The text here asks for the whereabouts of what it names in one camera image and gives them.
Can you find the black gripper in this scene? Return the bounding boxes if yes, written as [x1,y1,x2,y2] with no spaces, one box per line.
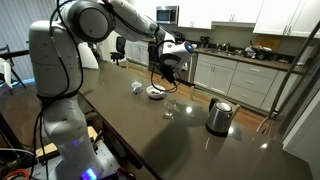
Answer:
[161,65,175,83]

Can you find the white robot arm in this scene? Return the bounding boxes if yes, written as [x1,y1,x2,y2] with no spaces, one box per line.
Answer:
[29,0,193,180]

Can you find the white ceramic bowl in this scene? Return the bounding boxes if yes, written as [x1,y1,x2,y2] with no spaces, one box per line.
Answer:
[146,85,165,99]

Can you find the clear drinking glass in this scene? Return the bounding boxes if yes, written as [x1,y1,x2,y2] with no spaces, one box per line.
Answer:
[165,100,176,118]

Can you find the white ceramic mug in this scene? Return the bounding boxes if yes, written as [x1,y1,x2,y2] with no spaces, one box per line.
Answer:
[131,82,143,94]

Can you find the black coffee maker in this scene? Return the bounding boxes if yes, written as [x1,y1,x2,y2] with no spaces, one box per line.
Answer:
[199,36,210,48]

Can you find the stainless steel microwave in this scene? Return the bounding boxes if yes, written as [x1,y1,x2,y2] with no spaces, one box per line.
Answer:
[156,6,179,25]

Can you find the black office chair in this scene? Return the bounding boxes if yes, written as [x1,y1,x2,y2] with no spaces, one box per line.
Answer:
[110,36,126,64]

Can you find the kitchen sink faucet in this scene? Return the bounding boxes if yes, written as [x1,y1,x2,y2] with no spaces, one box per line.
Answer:
[216,42,230,52]

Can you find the stainless steel electric kettle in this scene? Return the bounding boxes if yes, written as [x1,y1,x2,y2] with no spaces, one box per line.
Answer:
[206,98,240,137]

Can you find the cream wooden chair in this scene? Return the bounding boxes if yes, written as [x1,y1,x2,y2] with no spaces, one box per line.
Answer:
[256,117,274,136]

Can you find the stainless steel refrigerator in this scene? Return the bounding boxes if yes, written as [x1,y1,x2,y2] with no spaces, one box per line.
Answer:
[268,19,320,141]

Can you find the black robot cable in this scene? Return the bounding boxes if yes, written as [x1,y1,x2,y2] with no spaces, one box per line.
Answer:
[29,0,84,180]

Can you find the black camera tripod arm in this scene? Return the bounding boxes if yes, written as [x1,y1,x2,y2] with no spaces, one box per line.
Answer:
[0,50,29,60]

